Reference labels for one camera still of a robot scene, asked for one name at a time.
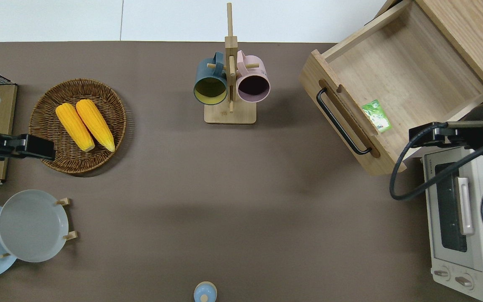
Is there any yellow corn cob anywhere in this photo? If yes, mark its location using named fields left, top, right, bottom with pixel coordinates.
left=55, top=103, right=96, bottom=152
left=76, top=99, right=116, bottom=152

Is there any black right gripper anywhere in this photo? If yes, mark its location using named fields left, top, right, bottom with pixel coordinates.
left=409, top=102, right=483, bottom=148

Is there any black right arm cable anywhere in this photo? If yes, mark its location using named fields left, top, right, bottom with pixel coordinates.
left=390, top=121, right=483, bottom=201

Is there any pink mug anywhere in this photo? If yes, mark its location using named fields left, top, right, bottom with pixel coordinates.
left=235, top=50, right=271, bottom=103

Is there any wooden mug rack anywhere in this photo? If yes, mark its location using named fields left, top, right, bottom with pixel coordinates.
left=204, top=2, right=257, bottom=125

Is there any dark blue mug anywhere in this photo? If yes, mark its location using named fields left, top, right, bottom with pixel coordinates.
left=193, top=51, right=229, bottom=105

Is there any black metal drawer handle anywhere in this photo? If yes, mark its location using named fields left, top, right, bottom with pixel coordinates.
left=316, top=87, right=373, bottom=156

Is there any white toaster oven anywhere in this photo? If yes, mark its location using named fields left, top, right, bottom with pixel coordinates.
left=422, top=145, right=483, bottom=302

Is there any brown table mat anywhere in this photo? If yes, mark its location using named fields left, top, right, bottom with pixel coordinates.
left=0, top=41, right=481, bottom=302

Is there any green tea packet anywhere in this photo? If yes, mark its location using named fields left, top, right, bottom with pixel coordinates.
left=361, top=99, right=393, bottom=133

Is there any small blue round knob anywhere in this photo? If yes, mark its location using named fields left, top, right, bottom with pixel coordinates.
left=194, top=281, right=218, bottom=302

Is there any grey plate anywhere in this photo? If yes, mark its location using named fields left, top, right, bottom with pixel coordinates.
left=0, top=190, right=69, bottom=263

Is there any light wooden drawer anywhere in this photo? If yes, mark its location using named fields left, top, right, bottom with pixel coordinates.
left=299, top=0, right=483, bottom=177

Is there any wooden plate rack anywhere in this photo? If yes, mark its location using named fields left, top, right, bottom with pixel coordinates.
left=0, top=197, right=78, bottom=259

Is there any light wooden cabinet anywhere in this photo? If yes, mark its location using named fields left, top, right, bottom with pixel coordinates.
left=376, top=0, right=483, bottom=95

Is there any brown wicker basket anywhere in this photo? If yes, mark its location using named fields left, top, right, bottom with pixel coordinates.
left=29, top=78, right=127, bottom=174

